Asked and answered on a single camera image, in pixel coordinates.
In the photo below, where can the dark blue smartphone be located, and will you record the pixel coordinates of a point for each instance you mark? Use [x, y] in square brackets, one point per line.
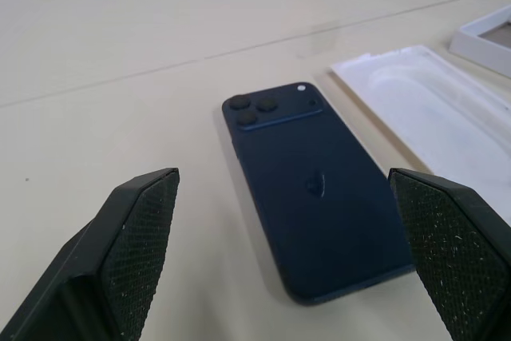
[307, 189]

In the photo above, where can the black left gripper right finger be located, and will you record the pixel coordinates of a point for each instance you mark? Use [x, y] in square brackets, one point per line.
[451, 245]

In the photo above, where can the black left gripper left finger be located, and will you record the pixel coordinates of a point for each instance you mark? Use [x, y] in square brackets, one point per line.
[120, 253]

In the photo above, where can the white plastic tray insert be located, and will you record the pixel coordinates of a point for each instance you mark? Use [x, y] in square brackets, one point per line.
[423, 105]

